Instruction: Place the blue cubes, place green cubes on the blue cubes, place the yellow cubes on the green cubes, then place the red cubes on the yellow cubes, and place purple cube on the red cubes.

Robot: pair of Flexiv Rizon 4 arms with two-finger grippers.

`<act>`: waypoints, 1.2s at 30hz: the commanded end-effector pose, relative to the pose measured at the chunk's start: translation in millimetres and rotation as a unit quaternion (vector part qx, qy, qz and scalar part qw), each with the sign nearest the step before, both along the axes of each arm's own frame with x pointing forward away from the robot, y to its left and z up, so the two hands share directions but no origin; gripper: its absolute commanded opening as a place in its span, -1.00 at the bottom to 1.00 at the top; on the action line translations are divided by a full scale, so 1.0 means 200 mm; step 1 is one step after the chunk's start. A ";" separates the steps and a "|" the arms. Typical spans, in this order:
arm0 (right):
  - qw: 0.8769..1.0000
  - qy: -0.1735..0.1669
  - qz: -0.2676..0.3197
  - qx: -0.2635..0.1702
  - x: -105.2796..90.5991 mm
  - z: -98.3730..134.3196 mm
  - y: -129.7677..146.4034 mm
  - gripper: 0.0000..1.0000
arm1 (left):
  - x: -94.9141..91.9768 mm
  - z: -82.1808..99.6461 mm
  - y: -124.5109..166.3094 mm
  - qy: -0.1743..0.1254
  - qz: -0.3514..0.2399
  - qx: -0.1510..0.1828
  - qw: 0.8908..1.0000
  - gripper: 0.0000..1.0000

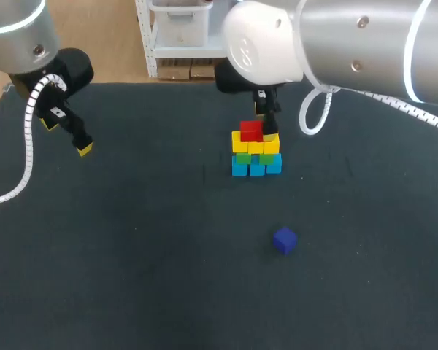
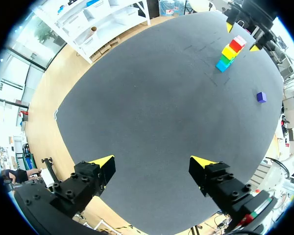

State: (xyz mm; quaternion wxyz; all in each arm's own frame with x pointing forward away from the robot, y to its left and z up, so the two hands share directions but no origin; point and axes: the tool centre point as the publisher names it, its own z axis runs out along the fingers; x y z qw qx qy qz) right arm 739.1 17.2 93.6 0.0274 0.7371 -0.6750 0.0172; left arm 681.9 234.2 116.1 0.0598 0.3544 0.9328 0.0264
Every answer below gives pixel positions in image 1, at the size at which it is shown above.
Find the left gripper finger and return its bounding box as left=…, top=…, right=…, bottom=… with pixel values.
left=59, top=106, right=95, bottom=158
left=39, top=116, right=60, bottom=132

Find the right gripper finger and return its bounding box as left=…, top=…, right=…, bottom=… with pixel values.
left=262, top=110, right=281, bottom=144

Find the brown cardboard box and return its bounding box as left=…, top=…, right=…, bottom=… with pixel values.
left=156, top=58, right=192, bottom=82
left=190, top=58, right=220, bottom=79

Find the white cable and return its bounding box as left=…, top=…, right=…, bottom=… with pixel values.
left=0, top=72, right=69, bottom=206
left=299, top=85, right=438, bottom=137

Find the pale grey plastic bin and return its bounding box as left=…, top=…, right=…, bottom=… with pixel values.
left=147, top=0, right=215, bottom=49

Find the light blue cube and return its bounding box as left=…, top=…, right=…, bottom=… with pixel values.
left=231, top=155, right=248, bottom=177
left=265, top=152, right=283, bottom=175
left=249, top=155, right=266, bottom=177

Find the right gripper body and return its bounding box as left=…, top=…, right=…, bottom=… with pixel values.
left=213, top=59, right=288, bottom=116

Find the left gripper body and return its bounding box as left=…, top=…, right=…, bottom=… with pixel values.
left=8, top=47, right=95, bottom=124

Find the white metal shelf rack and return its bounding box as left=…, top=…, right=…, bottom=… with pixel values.
left=134, top=0, right=228, bottom=79

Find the red cube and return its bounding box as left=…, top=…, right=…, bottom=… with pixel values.
left=239, top=120, right=265, bottom=144

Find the purple cube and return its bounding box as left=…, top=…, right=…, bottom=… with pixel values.
left=272, top=226, right=299, bottom=257

